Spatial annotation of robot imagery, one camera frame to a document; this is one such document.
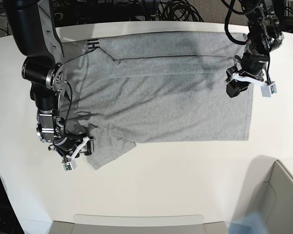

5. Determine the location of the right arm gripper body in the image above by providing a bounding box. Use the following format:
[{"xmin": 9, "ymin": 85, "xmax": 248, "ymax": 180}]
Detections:
[{"xmin": 78, "ymin": 133, "xmax": 94, "ymax": 156}]

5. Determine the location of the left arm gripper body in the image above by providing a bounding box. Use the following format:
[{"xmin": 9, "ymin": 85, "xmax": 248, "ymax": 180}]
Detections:
[{"xmin": 225, "ymin": 67, "xmax": 251, "ymax": 98}]

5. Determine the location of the grey T-shirt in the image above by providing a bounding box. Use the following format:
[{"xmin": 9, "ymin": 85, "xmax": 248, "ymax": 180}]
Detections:
[{"xmin": 61, "ymin": 32, "xmax": 253, "ymax": 169}]

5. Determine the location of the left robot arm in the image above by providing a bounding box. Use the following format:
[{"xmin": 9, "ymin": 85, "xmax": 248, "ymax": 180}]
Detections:
[{"xmin": 222, "ymin": 0, "xmax": 284, "ymax": 98}]

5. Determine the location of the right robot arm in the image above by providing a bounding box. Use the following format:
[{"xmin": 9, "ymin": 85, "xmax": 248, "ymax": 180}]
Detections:
[{"xmin": 2, "ymin": 0, "xmax": 93, "ymax": 159}]

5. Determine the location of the beige chair right side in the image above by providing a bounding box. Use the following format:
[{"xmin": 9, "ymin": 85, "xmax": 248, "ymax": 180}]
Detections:
[{"xmin": 248, "ymin": 160, "xmax": 293, "ymax": 234}]

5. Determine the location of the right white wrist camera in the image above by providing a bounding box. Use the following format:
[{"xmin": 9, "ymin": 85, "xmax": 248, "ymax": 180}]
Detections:
[{"xmin": 48, "ymin": 135, "xmax": 89, "ymax": 171}]

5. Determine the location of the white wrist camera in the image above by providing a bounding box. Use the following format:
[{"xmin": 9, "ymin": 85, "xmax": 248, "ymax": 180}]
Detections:
[
  {"xmin": 48, "ymin": 135, "xmax": 89, "ymax": 171},
  {"xmin": 232, "ymin": 73, "xmax": 277, "ymax": 97}
]

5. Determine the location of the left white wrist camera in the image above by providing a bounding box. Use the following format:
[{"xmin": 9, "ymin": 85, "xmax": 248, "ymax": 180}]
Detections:
[{"xmin": 232, "ymin": 73, "xmax": 277, "ymax": 97}]

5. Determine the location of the coiled black cable bundle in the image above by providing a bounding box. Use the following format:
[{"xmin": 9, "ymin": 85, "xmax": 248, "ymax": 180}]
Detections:
[{"xmin": 141, "ymin": 0, "xmax": 206, "ymax": 23}]

